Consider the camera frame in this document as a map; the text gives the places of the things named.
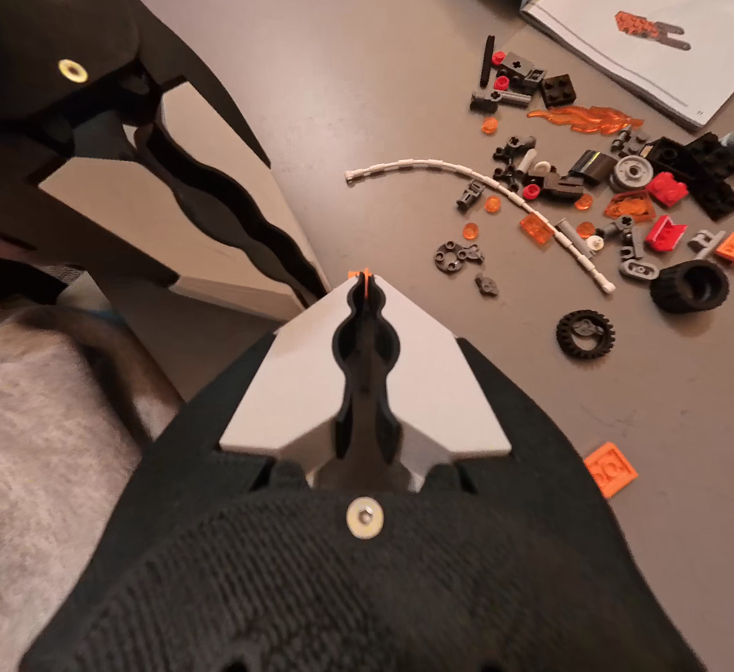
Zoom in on wide black lego tyre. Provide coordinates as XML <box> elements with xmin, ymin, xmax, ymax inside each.
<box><xmin>650</xmin><ymin>259</ymin><xmax>729</xmax><ymax>315</ymax></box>

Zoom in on black curved lego slope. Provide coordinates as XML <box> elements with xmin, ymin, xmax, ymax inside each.
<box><xmin>568</xmin><ymin>149</ymin><xmax>618</xmax><ymax>183</ymax></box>

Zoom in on white flexible lego hose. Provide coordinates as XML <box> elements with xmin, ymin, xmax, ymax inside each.
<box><xmin>345</xmin><ymin>157</ymin><xmax>617</xmax><ymax>296</ymax></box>

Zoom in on red studded lego piece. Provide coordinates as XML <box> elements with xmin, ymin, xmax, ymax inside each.
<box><xmin>646</xmin><ymin>172</ymin><xmax>689</xmax><ymax>208</ymax></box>

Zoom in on thin black lego tyre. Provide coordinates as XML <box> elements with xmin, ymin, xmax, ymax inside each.
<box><xmin>555</xmin><ymin>309</ymin><xmax>617</xmax><ymax>362</ymax></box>

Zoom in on transparent orange lego windscreen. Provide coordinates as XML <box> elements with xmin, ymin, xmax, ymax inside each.
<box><xmin>604</xmin><ymin>190</ymin><xmax>656</xmax><ymax>223</ymax></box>

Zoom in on large black lego plates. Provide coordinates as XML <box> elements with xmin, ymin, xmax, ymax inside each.
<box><xmin>647</xmin><ymin>132</ymin><xmax>734</xmax><ymax>223</ymax></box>

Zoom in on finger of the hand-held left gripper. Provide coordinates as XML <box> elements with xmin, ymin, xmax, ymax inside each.
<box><xmin>140</xmin><ymin>75</ymin><xmax>332</xmax><ymax>301</ymax></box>
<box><xmin>39</xmin><ymin>158</ymin><xmax>317</xmax><ymax>322</ymax></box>

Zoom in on grey lego wheel hub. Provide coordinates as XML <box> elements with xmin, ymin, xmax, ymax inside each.
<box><xmin>609</xmin><ymin>156</ymin><xmax>653</xmax><ymax>194</ymax></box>

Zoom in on dark grey round lego plate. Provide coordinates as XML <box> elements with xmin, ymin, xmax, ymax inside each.
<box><xmin>434</xmin><ymin>242</ymin><xmax>486</xmax><ymax>276</ymax></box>

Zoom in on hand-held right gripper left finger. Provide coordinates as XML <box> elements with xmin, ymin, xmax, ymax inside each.
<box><xmin>219</xmin><ymin>273</ymin><xmax>368</xmax><ymax>487</ymax></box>

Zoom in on grey oval lego link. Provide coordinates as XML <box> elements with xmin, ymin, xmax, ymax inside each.
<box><xmin>618</xmin><ymin>259</ymin><xmax>661</xmax><ymax>282</ymax></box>

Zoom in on red lego slope piece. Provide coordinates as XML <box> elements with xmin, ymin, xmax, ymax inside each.
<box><xmin>645</xmin><ymin>215</ymin><xmax>688</xmax><ymax>253</ymax></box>

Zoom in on person's grey zip sweater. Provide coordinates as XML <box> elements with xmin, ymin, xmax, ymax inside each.
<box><xmin>0</xmin><ymin>305</ymin><xmax>185</xmax><ymax>670</ymax></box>

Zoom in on transparent orange lego brick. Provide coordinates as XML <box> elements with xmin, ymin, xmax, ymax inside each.
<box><xmin>520</xmin><ymin>212</ymin><xmax>556</xmax><ymax>246</ymax></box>

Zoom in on transparent orange lego flame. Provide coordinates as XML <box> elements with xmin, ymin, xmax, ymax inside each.
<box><xmin>526</xmin><ymin>105</ymin><xmax>646</xmax><ymax>137</ymax></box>

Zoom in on pile of mixed lego pieces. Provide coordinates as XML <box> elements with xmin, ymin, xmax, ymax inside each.
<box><xmin>457</xmin><ymin>34</ymin><xmax>734</xmax><ymax>317</ymax></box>

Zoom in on black square lego plate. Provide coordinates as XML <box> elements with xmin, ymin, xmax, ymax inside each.
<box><xmin>541</xmin><ymin>74</ymin><xmax>578</xmax><ymax>108</ymax></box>

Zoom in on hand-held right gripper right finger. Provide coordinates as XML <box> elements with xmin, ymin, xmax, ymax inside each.
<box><xmin>367</xmin><ymin>275</ymin><xmax>512</xmax><ymax>493</ymax></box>

